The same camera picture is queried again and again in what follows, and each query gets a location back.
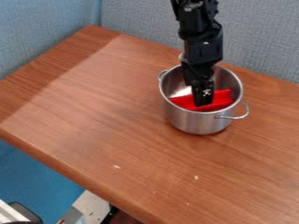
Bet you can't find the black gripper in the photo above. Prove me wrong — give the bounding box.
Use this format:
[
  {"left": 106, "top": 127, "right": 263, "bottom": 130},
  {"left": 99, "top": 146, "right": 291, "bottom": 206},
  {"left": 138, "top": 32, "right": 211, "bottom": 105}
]
[{"left": 171, "top": 0, "right": 223, "bottom": 107}]

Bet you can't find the red rectangular block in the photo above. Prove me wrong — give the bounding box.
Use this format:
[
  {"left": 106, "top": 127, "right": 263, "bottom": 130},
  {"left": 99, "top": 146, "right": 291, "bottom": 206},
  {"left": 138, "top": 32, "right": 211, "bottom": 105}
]
[{"left": 170, "top": 89, "right": 234, "bottom": 112}]

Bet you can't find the stainless steel pot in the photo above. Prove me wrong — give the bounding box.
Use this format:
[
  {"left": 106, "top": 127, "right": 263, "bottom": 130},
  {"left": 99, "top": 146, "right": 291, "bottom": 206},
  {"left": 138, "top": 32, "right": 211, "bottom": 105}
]
[{"left": 158, "top": 66, "right": 250, "bottom": 135}]

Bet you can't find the white object at corner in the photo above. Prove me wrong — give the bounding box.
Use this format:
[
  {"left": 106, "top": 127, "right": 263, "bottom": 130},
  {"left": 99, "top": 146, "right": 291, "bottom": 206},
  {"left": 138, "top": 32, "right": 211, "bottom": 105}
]
[{"left": 0, "top": 200, "right": 28, "bottom": 224}]

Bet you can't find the black chair part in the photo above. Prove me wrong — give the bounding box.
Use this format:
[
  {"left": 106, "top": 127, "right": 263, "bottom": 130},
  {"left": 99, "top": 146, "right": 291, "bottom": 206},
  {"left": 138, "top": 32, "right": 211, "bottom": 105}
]
[{"left": 8, "top": 201, "right": 43, "bottom": 224}]

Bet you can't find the white table leg bracket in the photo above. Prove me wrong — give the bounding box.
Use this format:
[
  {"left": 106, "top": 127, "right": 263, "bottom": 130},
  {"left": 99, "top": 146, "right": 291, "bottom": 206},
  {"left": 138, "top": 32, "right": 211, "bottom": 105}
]
[{"left": 58, "top": 191, "right": 111, "bottom": 224}]

